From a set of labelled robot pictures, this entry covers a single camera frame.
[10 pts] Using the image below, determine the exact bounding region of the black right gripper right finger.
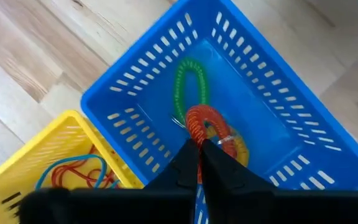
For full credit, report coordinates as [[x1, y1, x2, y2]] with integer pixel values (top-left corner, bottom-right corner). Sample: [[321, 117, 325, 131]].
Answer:
[[201, 138, 277, 192]]

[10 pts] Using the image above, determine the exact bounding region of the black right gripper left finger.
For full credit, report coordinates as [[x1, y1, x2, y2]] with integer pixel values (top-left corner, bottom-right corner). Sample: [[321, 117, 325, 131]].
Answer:
[[144, 138, 200, 190]]

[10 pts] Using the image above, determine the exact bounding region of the yellow coil wristband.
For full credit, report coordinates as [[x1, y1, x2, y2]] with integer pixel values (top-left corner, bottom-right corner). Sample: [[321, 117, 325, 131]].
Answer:
[[206, 123, 250, 168]]

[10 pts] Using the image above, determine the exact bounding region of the orange coil wristband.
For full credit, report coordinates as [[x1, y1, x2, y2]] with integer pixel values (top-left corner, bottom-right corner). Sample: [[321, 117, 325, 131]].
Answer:
[[185, 103, 239, 185]]

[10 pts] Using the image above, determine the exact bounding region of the green coil wristband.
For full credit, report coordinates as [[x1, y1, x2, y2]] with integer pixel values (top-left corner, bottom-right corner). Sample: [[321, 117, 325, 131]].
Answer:
[[173, 57, 210, 125]]

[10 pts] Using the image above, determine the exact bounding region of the red rubber band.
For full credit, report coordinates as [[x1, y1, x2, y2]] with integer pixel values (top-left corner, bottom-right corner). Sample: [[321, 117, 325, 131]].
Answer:
[[85, 144, 120, 189], [50, 164, 105, 189]]

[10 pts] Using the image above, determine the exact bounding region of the blue rubber band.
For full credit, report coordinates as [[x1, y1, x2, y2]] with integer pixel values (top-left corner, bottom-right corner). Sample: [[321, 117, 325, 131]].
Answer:
[[35, 154, 120, 190]]

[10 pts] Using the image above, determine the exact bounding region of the blue plastic basket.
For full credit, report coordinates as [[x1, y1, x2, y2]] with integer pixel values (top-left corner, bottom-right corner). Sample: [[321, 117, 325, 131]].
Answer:
[[80, 0, 358, 224]]

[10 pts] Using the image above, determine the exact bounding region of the yellow plastic basket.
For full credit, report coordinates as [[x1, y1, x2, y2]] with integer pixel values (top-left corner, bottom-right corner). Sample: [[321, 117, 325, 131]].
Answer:
[[0, 109, 145, 224]]

